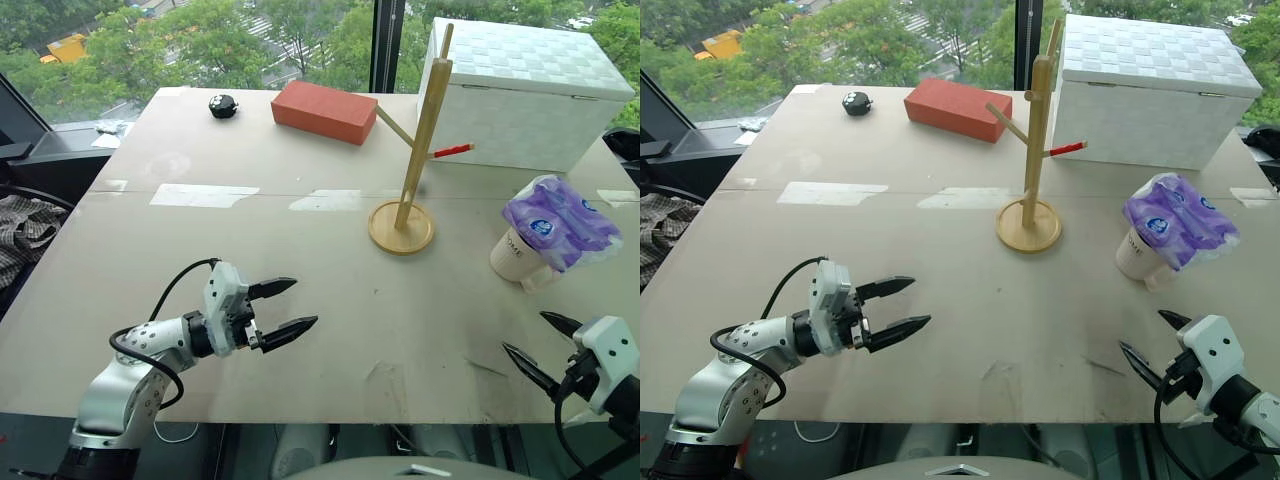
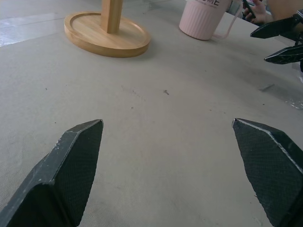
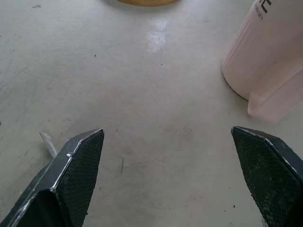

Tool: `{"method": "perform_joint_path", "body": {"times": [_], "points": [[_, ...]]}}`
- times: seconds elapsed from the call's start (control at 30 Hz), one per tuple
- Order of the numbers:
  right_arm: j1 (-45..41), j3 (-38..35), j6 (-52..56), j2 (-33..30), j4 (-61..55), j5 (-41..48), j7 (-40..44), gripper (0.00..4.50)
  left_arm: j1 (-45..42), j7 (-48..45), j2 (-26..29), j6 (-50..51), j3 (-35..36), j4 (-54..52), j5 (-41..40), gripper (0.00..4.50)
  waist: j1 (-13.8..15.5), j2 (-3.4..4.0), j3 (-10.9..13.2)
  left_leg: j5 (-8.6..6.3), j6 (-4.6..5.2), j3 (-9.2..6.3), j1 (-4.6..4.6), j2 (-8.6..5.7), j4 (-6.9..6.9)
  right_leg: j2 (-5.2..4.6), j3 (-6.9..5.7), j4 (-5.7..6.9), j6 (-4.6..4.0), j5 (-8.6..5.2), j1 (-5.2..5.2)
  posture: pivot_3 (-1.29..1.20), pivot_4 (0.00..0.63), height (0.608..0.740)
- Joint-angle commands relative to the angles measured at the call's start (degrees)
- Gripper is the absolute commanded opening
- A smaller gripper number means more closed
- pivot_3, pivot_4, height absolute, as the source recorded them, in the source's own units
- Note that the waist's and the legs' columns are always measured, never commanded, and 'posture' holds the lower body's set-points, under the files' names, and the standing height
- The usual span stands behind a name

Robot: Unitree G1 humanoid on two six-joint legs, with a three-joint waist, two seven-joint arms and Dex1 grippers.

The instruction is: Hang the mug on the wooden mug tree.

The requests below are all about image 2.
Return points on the clear plastic film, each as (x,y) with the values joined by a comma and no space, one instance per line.
(296,102)

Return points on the black smartphone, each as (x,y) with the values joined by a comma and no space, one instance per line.
(250,9)

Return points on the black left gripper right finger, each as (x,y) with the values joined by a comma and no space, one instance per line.
(272,170)

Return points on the person's bare hand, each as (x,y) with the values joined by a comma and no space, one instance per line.
(260,13)

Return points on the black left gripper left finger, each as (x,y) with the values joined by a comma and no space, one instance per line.
(47,189)

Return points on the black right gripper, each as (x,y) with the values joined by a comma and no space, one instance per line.
(299,22)

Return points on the wooden mug stand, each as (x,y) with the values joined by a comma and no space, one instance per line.
(94,30)

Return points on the pink ribbed mug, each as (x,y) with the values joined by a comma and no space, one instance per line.
(198,21)

